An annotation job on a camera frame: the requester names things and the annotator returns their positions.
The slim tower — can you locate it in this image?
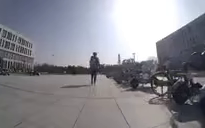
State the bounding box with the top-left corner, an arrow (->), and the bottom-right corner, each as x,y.
117,53 -> 122,66

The row of parked vehicles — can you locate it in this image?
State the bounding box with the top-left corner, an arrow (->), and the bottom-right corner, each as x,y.
0,66 -> 11,76

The row of trees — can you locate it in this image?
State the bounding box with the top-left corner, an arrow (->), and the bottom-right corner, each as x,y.
33,63 -> 121,75

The row of parked bicycles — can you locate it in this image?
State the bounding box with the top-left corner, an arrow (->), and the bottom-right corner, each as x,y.
106,49 -> 205,116

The long white building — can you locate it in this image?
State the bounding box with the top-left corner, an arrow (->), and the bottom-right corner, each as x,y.
0,19 -> 35,71

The dark grey building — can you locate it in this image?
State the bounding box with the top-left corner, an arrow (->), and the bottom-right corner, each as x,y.
155,7 -> 205,71

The person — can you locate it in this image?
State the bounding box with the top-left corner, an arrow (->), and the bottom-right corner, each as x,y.
89,51 -> 101,86

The grey concrete slab pavement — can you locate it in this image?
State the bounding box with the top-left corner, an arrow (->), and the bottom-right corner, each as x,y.
0,73 -> 205,128

